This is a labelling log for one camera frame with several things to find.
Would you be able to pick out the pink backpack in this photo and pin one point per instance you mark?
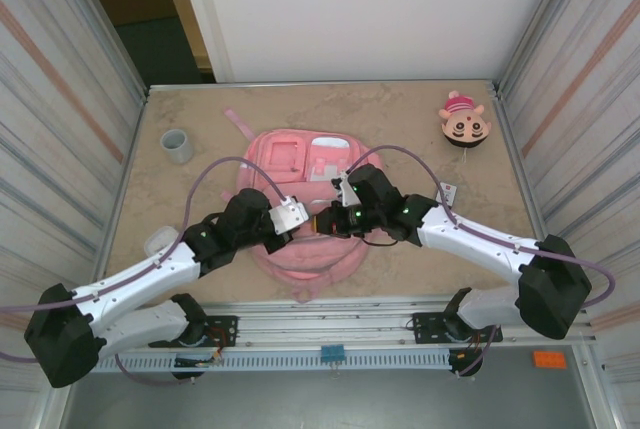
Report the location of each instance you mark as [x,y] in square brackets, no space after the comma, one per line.
[310,264]

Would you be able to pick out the clear plastic box white card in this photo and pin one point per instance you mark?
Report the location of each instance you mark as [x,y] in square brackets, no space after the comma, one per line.
[449,195]

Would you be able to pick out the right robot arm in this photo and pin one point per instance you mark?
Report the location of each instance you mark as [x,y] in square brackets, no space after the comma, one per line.
[475,244]

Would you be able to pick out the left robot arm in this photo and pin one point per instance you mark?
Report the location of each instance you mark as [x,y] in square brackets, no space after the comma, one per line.
[130,289]

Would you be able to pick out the grey cup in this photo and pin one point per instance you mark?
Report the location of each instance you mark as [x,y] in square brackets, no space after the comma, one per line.
[176,146]

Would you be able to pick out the pink cartoon plush toy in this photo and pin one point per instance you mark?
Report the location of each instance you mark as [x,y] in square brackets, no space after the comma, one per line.
[465,124]

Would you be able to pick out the blue connector block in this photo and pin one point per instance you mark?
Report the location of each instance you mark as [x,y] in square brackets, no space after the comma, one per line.
[332,354]

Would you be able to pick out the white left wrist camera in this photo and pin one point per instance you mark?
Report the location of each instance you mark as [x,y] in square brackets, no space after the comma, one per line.
[289,216]

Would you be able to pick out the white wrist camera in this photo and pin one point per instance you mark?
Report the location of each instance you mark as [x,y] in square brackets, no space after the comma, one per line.
[345,186]
[289,216]

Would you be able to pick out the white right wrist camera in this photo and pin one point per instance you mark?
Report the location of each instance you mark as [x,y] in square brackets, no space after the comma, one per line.
[345,186]

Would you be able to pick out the aluminium frame rail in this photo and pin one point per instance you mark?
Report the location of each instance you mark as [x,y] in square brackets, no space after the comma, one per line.
[325,321]

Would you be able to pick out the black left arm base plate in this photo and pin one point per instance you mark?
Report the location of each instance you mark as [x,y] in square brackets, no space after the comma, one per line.
[225,331]

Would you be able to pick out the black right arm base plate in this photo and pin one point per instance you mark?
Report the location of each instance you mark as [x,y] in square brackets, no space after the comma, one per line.
[425,329]

